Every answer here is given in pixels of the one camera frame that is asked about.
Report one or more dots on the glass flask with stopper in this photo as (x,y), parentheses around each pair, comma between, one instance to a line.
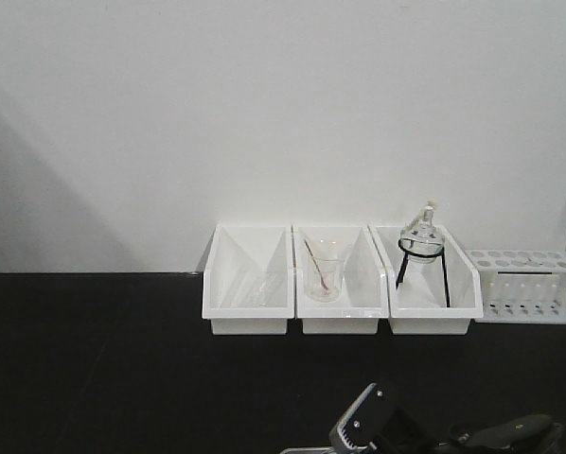
(420,238)

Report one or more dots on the red stirring rod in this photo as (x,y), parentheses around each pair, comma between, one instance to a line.
(316,266)

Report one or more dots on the white storage bin middle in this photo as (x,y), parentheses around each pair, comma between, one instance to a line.
(363,301)

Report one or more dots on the small glass beaker in bin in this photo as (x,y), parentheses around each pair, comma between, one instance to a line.
(325,268)

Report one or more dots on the white storage bin left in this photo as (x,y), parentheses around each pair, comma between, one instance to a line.
(248,280)

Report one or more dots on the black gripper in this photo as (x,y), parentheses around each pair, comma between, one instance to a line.
(375,422)

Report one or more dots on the white test tube rack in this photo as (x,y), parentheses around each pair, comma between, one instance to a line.
(521,286)

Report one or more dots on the white storage bin right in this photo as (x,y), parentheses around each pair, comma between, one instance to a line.
(418,305)

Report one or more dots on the white storage bin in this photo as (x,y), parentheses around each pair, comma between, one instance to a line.
(418,305)
(363,301)
(248,280)

